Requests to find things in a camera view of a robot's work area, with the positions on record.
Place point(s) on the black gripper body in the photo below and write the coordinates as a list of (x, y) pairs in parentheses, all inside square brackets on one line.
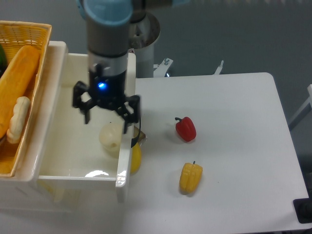
[(107, 92)]

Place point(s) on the white upper drawer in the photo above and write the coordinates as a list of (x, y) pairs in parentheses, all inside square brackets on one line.
[(74, 156)]

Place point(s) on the red bell pepper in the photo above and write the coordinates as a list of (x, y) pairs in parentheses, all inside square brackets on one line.
[(185, 128)]

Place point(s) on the green vegetable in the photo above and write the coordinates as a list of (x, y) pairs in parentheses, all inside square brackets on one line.
[(3, 59)]

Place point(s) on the brown item under drawer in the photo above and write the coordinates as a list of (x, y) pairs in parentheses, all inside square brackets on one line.
[(142, 134)]

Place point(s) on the small cream twisted bread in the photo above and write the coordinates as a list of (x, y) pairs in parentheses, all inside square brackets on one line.
[(18, 119)]

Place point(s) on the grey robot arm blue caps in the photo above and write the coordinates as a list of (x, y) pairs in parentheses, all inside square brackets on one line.
[(108, 36)]

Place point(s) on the white frame at right edge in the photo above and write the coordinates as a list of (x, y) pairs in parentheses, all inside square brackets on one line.
[(302, 111)]

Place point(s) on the yellow wicker basket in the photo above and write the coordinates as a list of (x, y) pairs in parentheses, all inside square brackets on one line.
[(13, 36)]

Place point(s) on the white metal bracket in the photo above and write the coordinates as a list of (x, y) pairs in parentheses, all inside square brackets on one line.
[(162, 69), (219, 68)]

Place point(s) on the orange baguette bread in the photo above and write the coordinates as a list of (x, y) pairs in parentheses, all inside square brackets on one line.
[(14, 82)]

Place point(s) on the white metal bracket left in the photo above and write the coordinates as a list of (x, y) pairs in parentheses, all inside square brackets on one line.
[(162, 69)]

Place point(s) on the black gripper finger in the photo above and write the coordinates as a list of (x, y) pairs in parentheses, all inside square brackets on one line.
[(130, 110), (79, 89)]

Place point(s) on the black device at table edge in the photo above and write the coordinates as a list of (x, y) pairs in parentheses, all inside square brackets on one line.
[(303, 209)]

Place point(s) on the white drawer cabinet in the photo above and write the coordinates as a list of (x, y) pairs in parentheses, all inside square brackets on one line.
[(26, 191)]

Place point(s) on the yellow lemon fruit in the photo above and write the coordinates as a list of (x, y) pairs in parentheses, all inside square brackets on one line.
[(136, 159)]

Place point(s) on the yellow bell pepper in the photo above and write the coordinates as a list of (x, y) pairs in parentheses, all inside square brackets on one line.
[(190, 177)]

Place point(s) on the white metal bracket right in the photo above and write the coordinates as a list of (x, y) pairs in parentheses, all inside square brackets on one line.
[(219, 68)]

